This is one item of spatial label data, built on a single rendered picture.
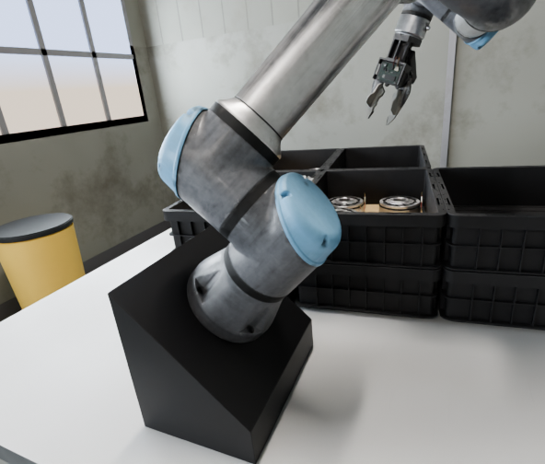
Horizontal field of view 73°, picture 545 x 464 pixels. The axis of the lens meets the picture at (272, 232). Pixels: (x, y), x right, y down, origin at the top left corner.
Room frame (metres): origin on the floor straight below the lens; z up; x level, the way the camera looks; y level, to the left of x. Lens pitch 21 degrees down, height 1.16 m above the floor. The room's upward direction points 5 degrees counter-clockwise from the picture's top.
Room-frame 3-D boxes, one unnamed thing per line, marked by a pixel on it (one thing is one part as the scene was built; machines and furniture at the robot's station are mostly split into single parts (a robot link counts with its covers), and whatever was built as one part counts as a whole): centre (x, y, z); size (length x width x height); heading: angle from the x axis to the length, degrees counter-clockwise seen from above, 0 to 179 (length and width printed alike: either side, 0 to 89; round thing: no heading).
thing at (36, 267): (1.89, 1.26, 0.31); 0.39 x 0.39 x 0.62
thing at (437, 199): (0.85, -0.24, 0.92); 0.40 x 0.30 x 0.02; 160
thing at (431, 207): (0.85, -0.24, 0.87); 0.40 x 0.30 x 0.11; 160
